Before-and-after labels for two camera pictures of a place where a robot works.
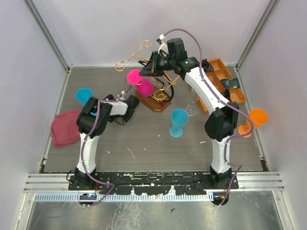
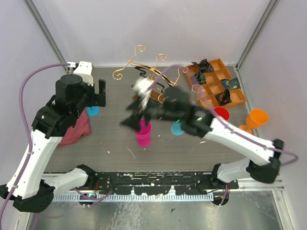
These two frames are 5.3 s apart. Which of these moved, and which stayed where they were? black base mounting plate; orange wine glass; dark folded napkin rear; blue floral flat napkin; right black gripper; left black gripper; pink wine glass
Moved: left black gripper; right black gripper; pink wine glass
Stayed: dark folded napkin rear; orange wine glass; blue floral flat napkin; black base mounting plate
